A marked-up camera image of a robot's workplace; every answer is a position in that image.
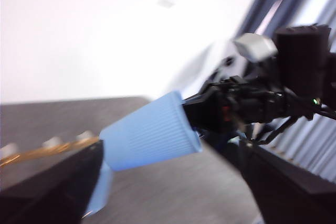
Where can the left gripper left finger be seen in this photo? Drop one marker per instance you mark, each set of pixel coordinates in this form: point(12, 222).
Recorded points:
point(39, 203)

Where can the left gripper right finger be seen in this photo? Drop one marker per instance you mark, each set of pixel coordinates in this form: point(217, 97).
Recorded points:
point(288, 195)

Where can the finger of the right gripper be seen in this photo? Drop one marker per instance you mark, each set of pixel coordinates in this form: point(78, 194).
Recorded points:
point(199, 111)

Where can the blue ribbed plastic cup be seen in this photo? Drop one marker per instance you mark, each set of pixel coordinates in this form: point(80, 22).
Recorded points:
point(149, 134)
point(101, 187)

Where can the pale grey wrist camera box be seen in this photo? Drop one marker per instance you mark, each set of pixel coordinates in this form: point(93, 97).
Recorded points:
point(253, 47)

